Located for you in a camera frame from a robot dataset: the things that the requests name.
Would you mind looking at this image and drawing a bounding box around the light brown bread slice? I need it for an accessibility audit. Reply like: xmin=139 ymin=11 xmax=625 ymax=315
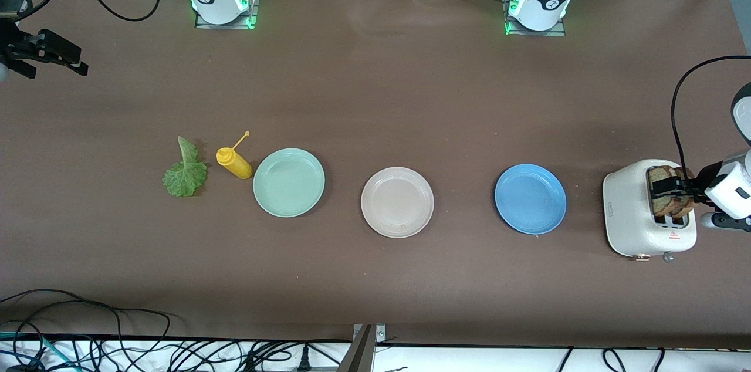
xmin=647 ymin=165 xmax=681 ymax=219

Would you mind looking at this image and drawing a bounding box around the green lettuce leaf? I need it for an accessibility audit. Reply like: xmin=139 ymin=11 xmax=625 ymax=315
xmin=162 ymin=136 xmax=208 ymax=198

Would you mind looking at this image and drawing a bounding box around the yellow mustard squeeze bottle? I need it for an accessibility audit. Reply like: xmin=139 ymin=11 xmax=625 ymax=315
xmin=216 ymin=131 xmax=254 ymax=180

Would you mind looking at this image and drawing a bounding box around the blue plate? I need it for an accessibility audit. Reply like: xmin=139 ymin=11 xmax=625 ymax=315
xmin=495 ymin=163 xmax=567 ymax=236

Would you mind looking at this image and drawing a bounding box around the mint green plate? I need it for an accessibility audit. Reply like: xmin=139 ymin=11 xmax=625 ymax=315
xmin=253 ymin=148 xmax=326 ymax=218

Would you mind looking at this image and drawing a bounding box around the beige plate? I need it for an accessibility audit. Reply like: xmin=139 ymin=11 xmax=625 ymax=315
xmin=361 ymin=167 xmax=435 ymax=239

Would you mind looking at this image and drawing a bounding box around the dark-crust bread slice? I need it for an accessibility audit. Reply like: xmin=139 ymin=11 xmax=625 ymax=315
xmin=675 ymin=167 xmax=699 ymax=217

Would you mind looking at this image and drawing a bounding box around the white two-slot toaster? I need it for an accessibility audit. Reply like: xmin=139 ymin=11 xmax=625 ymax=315
xmin=603 ymin=159 xmax=698 ymax=263

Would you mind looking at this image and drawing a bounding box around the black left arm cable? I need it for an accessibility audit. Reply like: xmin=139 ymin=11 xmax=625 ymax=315
xmin=671 ymin=55 xmax=751 ymax=180

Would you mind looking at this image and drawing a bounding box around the black floor cable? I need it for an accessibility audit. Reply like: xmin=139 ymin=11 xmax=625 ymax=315
xmin=12 ymin=302 xmax=171 ymax=361
xmin=0 ymin=289 xmax=124 ymax=361
xmin=603 ymin=349 xmax=628 ymax=372

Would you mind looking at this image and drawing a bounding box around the teal cable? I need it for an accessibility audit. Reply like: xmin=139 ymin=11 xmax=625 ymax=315
xmin=0 ymin=331 xmax=77 ymax=372

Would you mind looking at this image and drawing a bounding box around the grey metal post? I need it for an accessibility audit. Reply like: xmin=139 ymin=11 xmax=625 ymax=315
xmin=337 ymin=323 xmax=388 ymax=372

